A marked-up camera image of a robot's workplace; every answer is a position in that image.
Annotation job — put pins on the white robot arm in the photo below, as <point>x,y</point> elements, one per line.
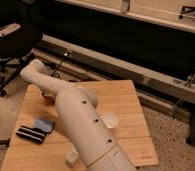
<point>76,108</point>

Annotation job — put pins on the wooden table board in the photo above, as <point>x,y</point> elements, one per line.
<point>118,97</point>

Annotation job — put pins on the white round lid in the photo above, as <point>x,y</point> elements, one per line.
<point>110,119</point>

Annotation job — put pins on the blue sponge cloth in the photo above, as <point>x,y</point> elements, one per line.
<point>44,125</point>

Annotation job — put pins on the small white box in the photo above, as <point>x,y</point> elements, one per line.
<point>72,156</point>

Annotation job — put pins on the black white striped block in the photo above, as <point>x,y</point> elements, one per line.
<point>31,134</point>

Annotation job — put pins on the black office chair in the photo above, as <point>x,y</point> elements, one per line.
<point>16,42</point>

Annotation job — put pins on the long metal rail beam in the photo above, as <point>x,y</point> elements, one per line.
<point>155,80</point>

